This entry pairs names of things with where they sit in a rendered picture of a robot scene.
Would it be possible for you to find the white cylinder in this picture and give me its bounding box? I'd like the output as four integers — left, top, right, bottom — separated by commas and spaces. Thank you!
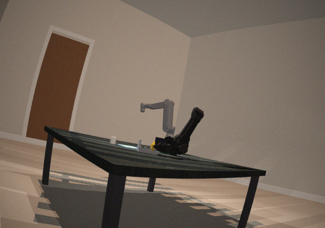
110, 136, 117, 144

